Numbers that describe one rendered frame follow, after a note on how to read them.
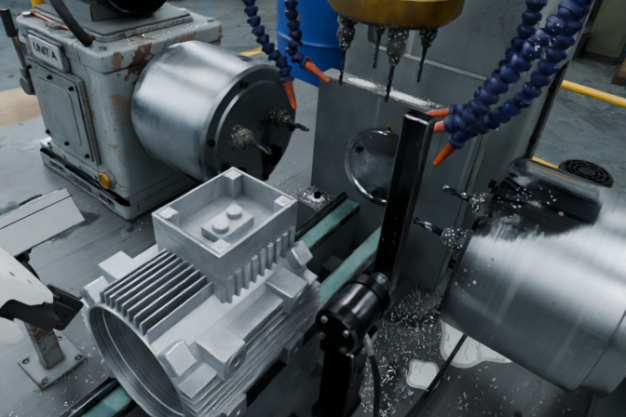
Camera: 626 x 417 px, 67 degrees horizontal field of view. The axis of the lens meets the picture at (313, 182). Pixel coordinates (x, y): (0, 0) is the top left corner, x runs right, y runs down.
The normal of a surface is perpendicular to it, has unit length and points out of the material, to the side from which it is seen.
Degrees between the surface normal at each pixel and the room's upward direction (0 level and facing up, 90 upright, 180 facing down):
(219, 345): 0
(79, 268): 0
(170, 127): 77
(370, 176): 90
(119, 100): 90
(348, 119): 90
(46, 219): 52
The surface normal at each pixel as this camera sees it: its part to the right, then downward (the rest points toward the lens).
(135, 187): 0.80, 0.39
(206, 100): -0.36, -0.31
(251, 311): 0.07, -0.82
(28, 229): 0.68, -0.19
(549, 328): -0.58, 0.29
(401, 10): -0.08, 0.57
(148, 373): 0.35, -0.63
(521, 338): -0.60, 0.50
